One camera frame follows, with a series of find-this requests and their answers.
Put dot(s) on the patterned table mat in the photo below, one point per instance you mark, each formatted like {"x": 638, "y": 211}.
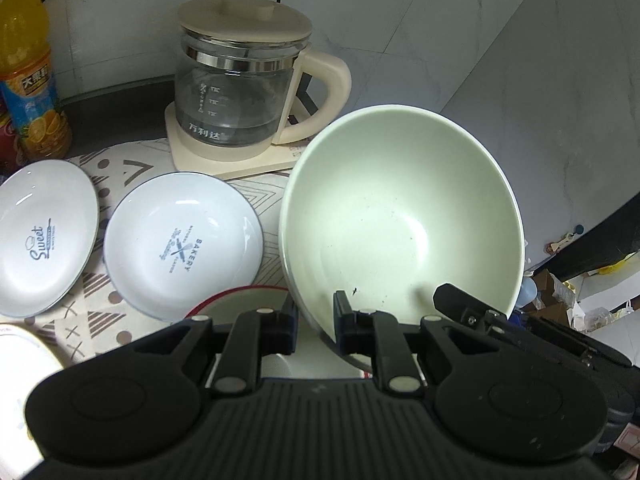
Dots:
{"x": 107, "y": 170}

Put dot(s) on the white plastic bag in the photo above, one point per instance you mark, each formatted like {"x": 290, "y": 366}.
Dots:
{"x": 607, "y": 305}

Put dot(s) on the orange juice bottle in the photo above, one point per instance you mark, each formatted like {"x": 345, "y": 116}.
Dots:
{"x": 30, "y": 85}

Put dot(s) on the white plate with crossed-utensils print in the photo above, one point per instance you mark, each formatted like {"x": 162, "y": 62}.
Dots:
{"x": 175, "y": 245}

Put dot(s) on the glass kettle with cream lid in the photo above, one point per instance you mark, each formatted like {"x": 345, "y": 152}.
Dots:
{"x": 235, "y": 80}

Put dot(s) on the pale green bowl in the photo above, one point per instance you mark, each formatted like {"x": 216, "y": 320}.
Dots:
{"x": 395, "y": 210}

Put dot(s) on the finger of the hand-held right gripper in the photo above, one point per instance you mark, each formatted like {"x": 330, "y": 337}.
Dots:
{"x": 457, "y": 305}

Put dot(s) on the light blue cup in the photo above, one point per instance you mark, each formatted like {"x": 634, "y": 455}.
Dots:
{"x": 527, "y": 291}

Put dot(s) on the plain white plate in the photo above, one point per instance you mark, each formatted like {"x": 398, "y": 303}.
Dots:
{"x": 25, "y": 385}

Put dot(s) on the cream kettle base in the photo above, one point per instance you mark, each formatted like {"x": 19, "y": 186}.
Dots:
{"x": 235, "y": 162}

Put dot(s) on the red rimmed bowl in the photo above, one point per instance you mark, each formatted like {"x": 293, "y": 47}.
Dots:
{"x": 220, "y": 302}

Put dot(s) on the white plate with script print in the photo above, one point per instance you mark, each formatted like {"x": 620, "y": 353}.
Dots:
{"x": 45, "y": 240}

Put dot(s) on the red drink can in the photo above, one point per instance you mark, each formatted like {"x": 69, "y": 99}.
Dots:
{"x": 7, "y": 145}

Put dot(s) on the yellow object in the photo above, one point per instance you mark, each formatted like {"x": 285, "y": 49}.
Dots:
{"x": 617, "y": 262}

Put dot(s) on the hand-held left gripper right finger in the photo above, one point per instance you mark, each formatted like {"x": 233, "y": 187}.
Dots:
{"x": 350, "y": 331}

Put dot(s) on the cardboard box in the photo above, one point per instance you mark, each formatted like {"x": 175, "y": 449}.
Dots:
{"x": 550, "y": 290}

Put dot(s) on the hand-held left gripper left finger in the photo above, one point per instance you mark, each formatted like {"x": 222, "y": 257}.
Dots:
{"x": 281, "y": 331}

